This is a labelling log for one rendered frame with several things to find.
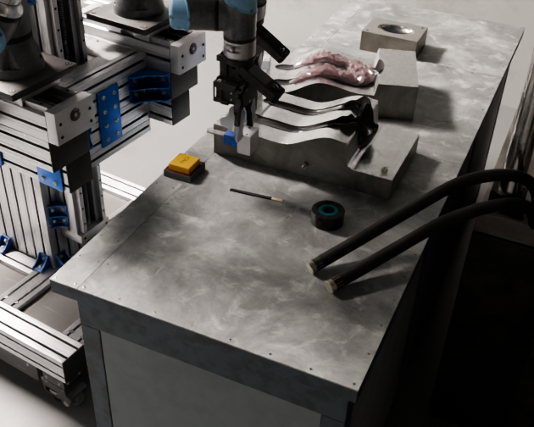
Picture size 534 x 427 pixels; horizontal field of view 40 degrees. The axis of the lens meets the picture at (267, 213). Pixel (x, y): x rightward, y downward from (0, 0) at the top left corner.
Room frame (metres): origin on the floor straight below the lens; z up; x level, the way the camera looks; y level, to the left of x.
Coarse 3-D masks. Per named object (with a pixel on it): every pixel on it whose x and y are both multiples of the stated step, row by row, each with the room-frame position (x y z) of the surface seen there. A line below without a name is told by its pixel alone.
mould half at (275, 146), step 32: (288, 96) 1.93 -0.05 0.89; (224, 128) 1.73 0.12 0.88; (320, 128) 1.69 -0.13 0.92; (384, 128) 1.81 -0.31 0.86; (256, 160) 1.69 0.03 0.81; (288, 160) 1.66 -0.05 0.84; (320, 160) 1.62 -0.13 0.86; (352, 160) 1.62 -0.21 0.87; (384, 160) 1.64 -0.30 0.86; (384, 192) 1.55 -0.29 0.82
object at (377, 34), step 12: (372, 24) 2.55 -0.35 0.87; (384, 24) 2.56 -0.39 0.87; (396, 24) 2.56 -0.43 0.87; (408, 24) 2.57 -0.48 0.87; (372, 36) 2.47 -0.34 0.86; (384, 36) 2.45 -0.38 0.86; (396, 36) 2.44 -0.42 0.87; (408, 36) 2.45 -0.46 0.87; (420, 36) 2.45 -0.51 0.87; (360, 48) 2.48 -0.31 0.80; (372, 48) 2.47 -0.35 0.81; (384, 48) 2.45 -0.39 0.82; (396, 48) 2.43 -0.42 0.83; (408, 48) 2.42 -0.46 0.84; (420, 48) 2.48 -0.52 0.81
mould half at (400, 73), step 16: (320, 48) 2.26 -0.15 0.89; (272, 64) 2.21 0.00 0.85; (320, 64) 2.13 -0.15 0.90; (336, 64) 2.15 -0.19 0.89; (368, 64) 2.20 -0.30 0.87; (384, 64) 2.12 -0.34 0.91; (400, 64) 2.13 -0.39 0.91; (416, 64) 2.13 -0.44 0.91; (304, 80) 2.05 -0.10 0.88; (320, 80) 2.02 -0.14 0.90; (336, 80) 2.03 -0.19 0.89; (384, 80) 2.01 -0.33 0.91; (400, 80) 2.01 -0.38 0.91; (416, 80) 2.02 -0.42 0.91; (304, 96) 2.01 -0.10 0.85; (320, 96) 2.00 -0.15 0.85; (336, 96) 2.00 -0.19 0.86; (352, 96) 1.99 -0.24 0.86; (368, 96) 1.99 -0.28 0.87; (384, 96) 1.98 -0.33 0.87; (400, 96) 1.98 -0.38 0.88; (416, 96) 1.97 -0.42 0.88; (384, 112) 1.98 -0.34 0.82; (400, 112) 1.98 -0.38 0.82
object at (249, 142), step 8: (208, 128) 1.64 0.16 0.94; (248, 128) 1.61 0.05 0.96; (256, 128) 1.61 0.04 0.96; (224, 136) 1.59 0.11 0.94; (232, 136) 1.59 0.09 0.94; (248, 136) 1.57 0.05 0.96; (256, 136) 1.60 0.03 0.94; (232, 144) 1.59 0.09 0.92; (240, 144) 1.57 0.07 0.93; (248, 144) 1.56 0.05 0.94; (256, 144) 1.60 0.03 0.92; (240, 152) 1.57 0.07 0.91; (248, 152) 1.56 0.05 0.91
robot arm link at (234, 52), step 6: (228, 42) 1.58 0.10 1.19; (252, 42) 1.58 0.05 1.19; (228, 48) 1.58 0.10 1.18; (234, 48) 1.57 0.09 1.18; (240, 48) 1.57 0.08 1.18; (246, 48) 1.57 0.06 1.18; (252, 48) 1.58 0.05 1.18; (228, 54) 1.58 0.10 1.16; (234, 54) 1.57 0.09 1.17; (240, 54) 1.57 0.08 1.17; (246, 54) 1.57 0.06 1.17; (252, 54) 1.58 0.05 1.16; (234, 60) 1.57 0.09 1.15; (240, 60) 1.57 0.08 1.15; (246, 60) 1.58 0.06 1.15
